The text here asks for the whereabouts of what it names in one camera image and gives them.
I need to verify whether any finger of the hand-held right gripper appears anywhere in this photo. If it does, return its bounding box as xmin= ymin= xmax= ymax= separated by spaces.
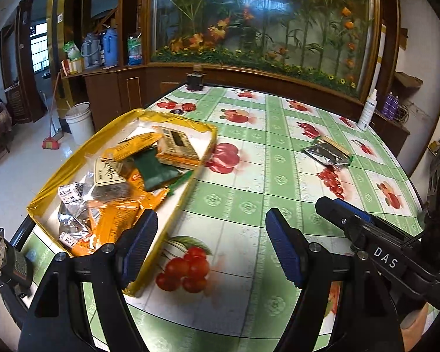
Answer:
xmin=334 ymin=199 xmax=422 ymax=250
xmin=315 ymin=196 xmax=440 ymax=301

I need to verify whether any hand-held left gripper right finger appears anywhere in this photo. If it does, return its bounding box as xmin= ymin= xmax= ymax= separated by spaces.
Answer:
xmin=265 ymin=208 xmax=406 ymax=352

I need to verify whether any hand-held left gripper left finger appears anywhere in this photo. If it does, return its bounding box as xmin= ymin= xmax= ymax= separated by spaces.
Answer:
xmin=16 ymin=209 xmax=159 ymax=352

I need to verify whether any dark green snack packet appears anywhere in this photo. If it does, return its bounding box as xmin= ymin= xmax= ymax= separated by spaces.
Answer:
xmin=133 ymin=147 xmax=186 ymax=192

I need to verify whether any clear packet of dark snacks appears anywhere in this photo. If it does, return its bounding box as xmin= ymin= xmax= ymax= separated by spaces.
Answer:
xmin=82 ymin=157 xmax=134 ymax=203

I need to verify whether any large orange snack packet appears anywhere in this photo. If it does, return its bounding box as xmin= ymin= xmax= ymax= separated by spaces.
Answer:
xmin=103 ymin=132 xmax=164 ymax=164

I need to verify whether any long beige cracker package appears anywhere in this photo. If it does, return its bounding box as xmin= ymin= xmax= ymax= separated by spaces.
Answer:
xmin=156 ymin=125 xmax=200 ymax=169

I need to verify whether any yellow cardboard tray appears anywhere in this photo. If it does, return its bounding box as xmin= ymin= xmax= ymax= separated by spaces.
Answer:
xmin=26 ymin=108 xmax=218 ymax=298

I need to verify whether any small orange snack packet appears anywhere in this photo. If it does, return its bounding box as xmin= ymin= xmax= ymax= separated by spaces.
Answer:
xmin=71 ymin=187 xmax=171 ymax=257

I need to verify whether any fruit print tablecloth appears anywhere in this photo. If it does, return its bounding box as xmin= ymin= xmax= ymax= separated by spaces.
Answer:
xmin=18 ymin=84 xmax=440 ymax=352

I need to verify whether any shiny foil snack packet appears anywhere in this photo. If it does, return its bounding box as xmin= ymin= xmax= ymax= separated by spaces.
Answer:
xmin=302 ymin=143 xmax=349 ymax=168

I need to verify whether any bright green snack wrapper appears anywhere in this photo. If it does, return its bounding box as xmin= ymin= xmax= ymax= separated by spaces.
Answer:
xmin=168 ymin=172 xmax=192 ymax=196

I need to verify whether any beige green-edged biscuit packet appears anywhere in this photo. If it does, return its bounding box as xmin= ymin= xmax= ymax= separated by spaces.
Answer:
xmin=320 ymin=135 xmax=354 ymax=165

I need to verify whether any crinkled silver foil packet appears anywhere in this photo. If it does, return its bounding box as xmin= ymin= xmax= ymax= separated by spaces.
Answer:
xmin=57 ymin=203 xmax=92 ymax=235

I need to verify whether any small white printed packet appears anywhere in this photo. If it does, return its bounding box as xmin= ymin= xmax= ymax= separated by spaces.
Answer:
xmin=59 ymin=231 xmax=79 ymax=251
xmin=58 ymin=182 xmax=83 ymax=204

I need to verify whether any white spray bottle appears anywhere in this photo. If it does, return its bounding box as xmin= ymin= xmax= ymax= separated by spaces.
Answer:
xmin=357 ymin=89 xmax=378 ymax=131

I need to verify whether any black geared motor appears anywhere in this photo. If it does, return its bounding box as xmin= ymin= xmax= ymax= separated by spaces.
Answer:
xmin=0 ymin=227 xmax=34 ymax=297

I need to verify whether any white plastic bucket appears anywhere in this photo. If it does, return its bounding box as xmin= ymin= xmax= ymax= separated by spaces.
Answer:
xmin=65 ymin=103 xmax=96 ymax=146

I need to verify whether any red broom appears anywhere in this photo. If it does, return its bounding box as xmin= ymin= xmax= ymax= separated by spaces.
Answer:
xmin=42 ymin=71 xmax=65 ymax=152

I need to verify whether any brown wooden cabinet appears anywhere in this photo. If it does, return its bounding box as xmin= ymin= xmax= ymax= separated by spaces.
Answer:
xmin=46 ymin=0 xmax=411 ymax=165

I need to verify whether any black jar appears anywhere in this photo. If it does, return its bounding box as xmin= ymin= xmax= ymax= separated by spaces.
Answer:
xmin=186 ymin=73 xmax=205 ymax=92

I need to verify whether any small red white box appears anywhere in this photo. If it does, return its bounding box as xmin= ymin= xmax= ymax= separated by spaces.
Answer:
xmin=62 ymin=59 xmax=85 ymax=76

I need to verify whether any blue plastic bag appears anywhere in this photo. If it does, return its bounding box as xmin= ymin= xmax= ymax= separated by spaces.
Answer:
xmin=128 ymin=34 xmax=144 ymax=66

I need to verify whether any grey blue thermos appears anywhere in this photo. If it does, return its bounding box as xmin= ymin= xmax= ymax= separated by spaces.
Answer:
xmin=81 ymin=32 xmax=101 ymax=67

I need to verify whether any green white bag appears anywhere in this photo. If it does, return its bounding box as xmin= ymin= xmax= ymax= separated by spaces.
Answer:
xmin=63 ymin=41 xmax=82 ymax=61

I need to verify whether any barred window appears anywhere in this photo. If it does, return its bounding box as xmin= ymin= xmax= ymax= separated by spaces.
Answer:
xmin=29 ymin=22 xmax=50 ymax=74

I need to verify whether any brown wall shelf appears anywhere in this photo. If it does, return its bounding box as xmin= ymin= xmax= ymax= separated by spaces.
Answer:
xmin=394 ymin=70 xmax=424 ymax=89

